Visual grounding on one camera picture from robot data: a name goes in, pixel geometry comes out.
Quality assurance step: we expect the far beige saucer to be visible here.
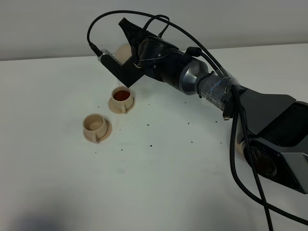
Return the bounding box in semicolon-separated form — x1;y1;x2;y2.
108;96;135;114

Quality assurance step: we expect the beige teapot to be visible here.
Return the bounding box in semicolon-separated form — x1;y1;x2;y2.
114;43;132;64

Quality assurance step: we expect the near beige saucer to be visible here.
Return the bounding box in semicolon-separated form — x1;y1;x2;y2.
83;120;112;143

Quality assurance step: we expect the beige teapot saucer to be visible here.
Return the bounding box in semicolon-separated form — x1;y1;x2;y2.
234;141;244;158

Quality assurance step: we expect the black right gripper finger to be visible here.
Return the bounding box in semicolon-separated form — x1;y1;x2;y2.
118;18;156;47

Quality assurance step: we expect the black camera cable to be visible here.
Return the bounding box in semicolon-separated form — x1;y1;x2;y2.
86;10;308;231

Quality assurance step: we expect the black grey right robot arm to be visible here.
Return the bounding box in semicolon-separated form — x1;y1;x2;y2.
119;19;308;193

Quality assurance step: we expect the far beige teacup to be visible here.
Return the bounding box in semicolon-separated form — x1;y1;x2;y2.
111;86;133;101

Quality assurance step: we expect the beige teacup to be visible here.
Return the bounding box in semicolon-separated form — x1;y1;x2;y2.
111;86;133;101
82;114;108;143

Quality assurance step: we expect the near beige teacup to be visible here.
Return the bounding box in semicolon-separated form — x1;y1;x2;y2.
82;114;108;143

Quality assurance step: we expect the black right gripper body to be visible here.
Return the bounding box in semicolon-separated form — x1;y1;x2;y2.
131;36;193;88

